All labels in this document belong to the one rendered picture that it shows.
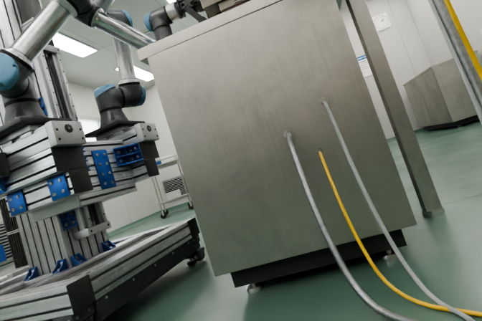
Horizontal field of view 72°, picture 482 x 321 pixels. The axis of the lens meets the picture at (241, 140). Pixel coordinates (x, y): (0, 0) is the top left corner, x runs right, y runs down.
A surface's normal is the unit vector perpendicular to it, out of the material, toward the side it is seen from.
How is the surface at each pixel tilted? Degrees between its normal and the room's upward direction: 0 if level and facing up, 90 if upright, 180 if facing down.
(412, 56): 90
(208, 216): 90
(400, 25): 90
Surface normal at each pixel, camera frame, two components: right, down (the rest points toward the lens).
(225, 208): -0.22, -0.01
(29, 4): 0.39, -0.20
